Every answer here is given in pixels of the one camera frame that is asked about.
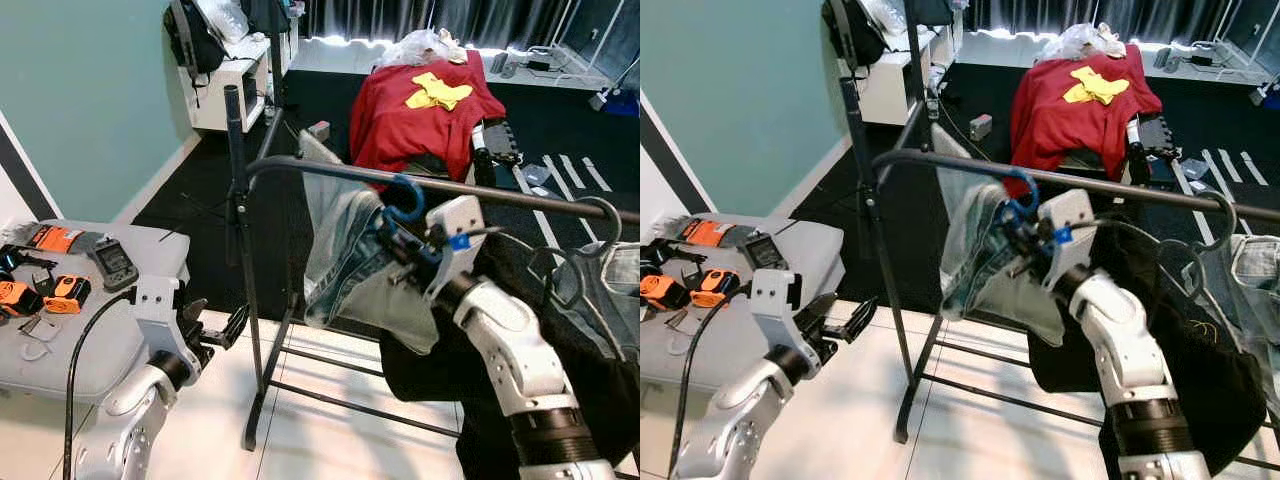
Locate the blue plastic hanger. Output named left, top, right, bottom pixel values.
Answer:
left=378, top=173, right=429, bottom=229
left=1003, top=168, right=1043, bottom=226

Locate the grey blue denim garment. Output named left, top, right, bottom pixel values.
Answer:
left=298, top=130, right=443, bottom=358
left=938, top=125, right=1069, bottom=348

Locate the dark navy garment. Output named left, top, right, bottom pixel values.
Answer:
left=1028, top=225, right=1269, bottom=479
left=378, top=230, right=641, bottom=480

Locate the black handheld device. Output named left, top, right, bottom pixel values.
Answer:
left=742, top=235, right=791, bottom=273
left=90, top=238, right=139, bottom=291

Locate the grey upholstered stool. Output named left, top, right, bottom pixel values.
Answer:
left=0, top=220, right=191, bottom=403
left=640, top=212, right=846, bottom=393

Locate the red garment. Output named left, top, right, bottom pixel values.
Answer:
left=1008, top=55, right=1163, bottom=191
left=348, top=62, right=508, bottom=186

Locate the orange black tool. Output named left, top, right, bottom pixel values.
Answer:
left=0, top=280, right=43, bottom=319
left=44, top=275, right=93, bottom=314
left=690, top=270, right=741, bottom=308
left=640, top=275, right=691, bottom=311

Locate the black padded chair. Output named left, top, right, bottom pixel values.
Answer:
left=470, top=118, right=523, bottom=186
left=1125, top=112, right=1181, bottom=186

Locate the flat orange pack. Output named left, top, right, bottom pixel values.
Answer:
left=28, top=225, right=83, bottom=254
left=683, top=218, right=736, bottom=248

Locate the yellow cloth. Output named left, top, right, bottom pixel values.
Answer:
left=1062, top=65, right=1131, bottom=105
left=405, top=72, right=473, bottom=111

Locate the white plastic bag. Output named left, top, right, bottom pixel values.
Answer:
left=375, top=28, right=469, bottom=69
left=1035, top=22, right=1126, bottom=61

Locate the white cube shelf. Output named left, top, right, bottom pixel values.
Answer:
left=855, top=25, right=961, bottom=126
left=185, top=35, right=291, bottom=133

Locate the black metal clothes rack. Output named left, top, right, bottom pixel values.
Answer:
left=838, top=78, right=1280, bottom=471
left=222, top=85, right=641, bottom=451

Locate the black curtain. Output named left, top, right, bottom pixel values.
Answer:
left=300, top=0, right=641, bottom=51
left=965, top=0, right=1280, bottom=41

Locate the blue black backpack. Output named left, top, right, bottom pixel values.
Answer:
left=905, top=0, right=956, bottom=26
left=240, top=0, right=301, bottom=36

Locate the pale grey left wrist camera mount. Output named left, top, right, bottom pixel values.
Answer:
left=132, top=272, right=193, bottom=359
left=750, top=268, right=803, bottom=353

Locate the pale grey wrist camera mount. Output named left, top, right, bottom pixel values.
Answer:
left=750, top=268, right=803, bottom=353
left=1038, top=188, right=1097, bottom=291
left=425, top=195, right=489, bottom=301
left=132, top=272, right=193, bottom=359

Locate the pale grey right wrist camera mount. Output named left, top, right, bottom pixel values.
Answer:
left=425, top=195, right=489, bottom=301
left=1038, top=188, right=1097, bottom=291

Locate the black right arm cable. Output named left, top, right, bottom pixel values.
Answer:
left=470, top=195, right=623, bottom=341
left=1095, top=190, right=1239, bottom=301

